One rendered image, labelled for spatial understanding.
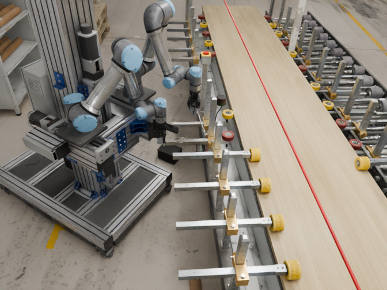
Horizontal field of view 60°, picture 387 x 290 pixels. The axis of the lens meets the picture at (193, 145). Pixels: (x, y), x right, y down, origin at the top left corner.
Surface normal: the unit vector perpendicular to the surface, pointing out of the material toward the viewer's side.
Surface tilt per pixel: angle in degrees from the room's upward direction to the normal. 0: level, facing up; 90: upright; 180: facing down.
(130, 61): 85
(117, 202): 0
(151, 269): 0
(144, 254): 0
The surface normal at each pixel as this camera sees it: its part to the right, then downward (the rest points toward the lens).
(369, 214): 0.04, -0.76
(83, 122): 0.43, 0.66
